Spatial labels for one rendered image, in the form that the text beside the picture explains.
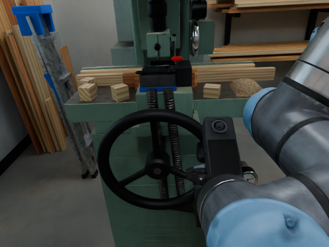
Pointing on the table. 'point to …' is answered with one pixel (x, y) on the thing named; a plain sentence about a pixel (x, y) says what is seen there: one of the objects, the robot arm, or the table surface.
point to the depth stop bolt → (174, 43)
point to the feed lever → (199, 9)
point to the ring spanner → (155, 71)
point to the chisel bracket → (164, 52)
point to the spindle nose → (157, 14)
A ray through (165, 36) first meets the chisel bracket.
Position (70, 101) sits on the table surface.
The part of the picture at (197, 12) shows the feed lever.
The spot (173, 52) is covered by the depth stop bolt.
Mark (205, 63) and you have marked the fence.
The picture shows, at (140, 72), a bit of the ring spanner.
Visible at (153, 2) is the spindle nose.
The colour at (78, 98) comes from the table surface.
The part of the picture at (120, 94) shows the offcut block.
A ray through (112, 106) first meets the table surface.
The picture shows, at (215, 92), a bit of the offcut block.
